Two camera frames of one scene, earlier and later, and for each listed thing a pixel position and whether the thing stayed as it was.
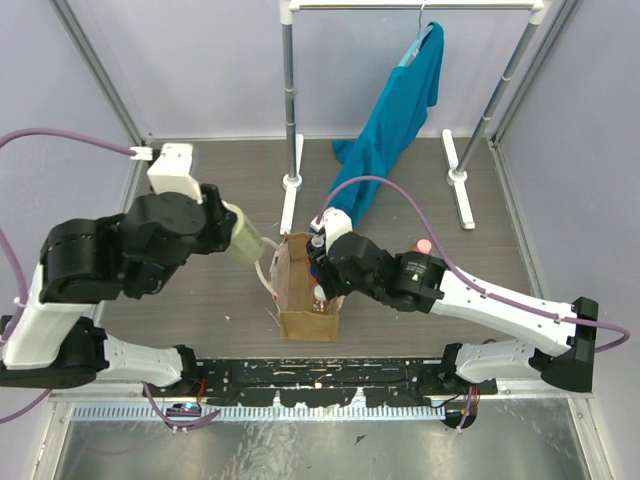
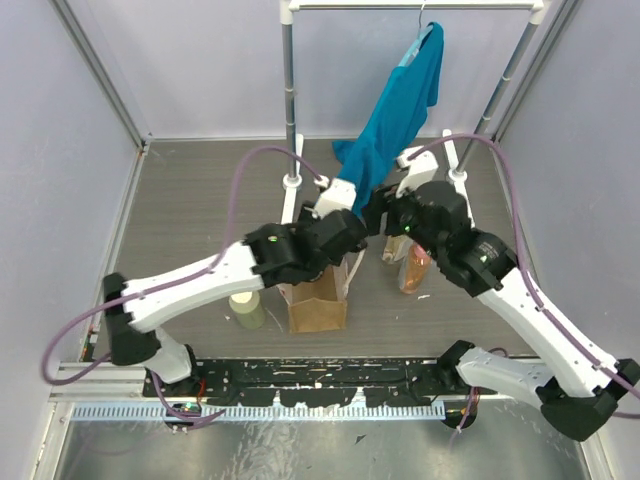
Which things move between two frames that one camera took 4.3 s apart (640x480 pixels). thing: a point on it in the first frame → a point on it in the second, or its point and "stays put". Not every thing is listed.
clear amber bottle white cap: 321,303 → 396,247
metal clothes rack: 457,172 stays put
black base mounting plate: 320,382 stays put
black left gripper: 223,220 → 310,212
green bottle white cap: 246,240 → 247,309
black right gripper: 327,279 → 372,211
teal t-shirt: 411,87 stays put
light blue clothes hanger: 422,33 stays put
